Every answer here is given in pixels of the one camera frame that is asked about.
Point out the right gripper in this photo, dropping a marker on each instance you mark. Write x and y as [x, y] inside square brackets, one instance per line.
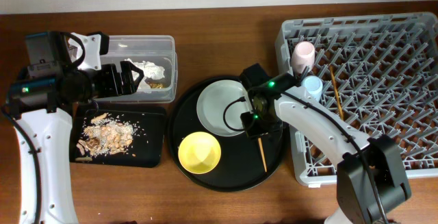
[254, 131]

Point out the yellow bowl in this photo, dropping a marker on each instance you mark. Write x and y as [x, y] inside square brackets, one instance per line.
[199, 153]

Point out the wooden chopstick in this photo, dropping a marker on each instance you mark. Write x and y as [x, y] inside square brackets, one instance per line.
[263, 158]
[334, 83]

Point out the brown gold snack wrapper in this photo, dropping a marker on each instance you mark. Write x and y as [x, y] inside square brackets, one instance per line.
[156, 85]

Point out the blue cup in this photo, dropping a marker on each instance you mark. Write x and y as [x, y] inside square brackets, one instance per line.
[314, 86]

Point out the food scraps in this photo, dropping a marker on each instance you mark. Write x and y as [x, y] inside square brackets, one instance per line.
[109, 133]

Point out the white tissue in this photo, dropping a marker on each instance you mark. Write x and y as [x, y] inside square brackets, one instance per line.
[152, 74]

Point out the black rectangular tray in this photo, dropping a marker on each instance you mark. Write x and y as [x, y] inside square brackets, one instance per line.
[148, 122]

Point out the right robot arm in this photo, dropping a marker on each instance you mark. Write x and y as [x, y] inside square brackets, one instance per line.
[371, 178]

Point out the round black tray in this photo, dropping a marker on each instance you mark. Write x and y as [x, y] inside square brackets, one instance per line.
[240, 166]

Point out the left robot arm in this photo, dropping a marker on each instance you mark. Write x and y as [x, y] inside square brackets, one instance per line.
[64, 68]

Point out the pink cup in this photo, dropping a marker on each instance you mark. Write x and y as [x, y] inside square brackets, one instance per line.
[303, 56]

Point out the grey dishwasher rack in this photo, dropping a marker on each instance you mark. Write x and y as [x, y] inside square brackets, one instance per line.
[385, 67]

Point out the grey plate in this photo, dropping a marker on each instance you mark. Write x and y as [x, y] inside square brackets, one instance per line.
[211, 105]

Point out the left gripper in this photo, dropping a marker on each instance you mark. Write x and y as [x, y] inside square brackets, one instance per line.
[110, 72]

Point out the clear plastic bin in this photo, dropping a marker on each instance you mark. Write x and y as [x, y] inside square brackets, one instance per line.
[157, 49]

